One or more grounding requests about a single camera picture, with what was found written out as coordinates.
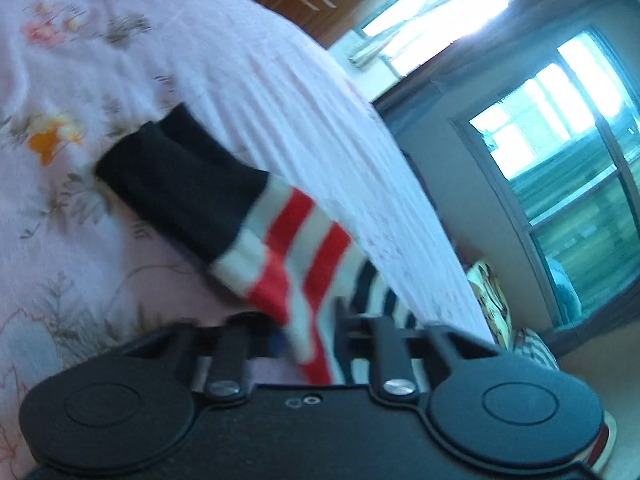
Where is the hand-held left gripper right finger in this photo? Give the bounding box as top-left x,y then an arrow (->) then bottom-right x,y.
334,298 -> 507,406

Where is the pink floral bed sheet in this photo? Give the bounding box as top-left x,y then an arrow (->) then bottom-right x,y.
0,0 -> 501,480

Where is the grey striped cloth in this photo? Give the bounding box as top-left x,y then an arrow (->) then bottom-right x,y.
513,327 -> 561,372

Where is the yellow patterned pillow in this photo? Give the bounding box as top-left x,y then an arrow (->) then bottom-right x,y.
465,258 -> 514,351

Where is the large grey framed window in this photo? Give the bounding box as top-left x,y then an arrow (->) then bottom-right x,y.
449,25 -> 640,332

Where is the black red white striped garment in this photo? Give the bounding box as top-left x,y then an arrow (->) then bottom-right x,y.
95,104 -> 427,387

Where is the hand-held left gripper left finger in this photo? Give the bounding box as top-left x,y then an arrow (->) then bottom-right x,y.
119,311 -> 288,403

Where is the bright window with curtain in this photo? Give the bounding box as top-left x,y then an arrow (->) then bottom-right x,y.
349,0 -> 517,81

